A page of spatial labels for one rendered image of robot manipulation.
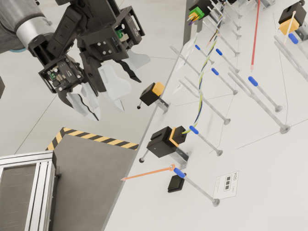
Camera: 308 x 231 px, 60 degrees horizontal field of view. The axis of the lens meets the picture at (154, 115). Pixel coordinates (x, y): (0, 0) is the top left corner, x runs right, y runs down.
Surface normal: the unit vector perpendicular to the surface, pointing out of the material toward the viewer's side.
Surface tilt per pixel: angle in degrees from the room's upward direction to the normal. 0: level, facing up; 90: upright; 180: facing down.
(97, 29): 24
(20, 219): 0
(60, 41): 93
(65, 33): 93
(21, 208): 0
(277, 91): 49
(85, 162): 0
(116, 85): 79
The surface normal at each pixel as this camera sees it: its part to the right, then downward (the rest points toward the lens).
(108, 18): -0.34, 0.70
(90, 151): 0.00, -0.73
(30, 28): 0.13, -0.03
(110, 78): -0.44, 0.46
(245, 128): -0.72, -0.62
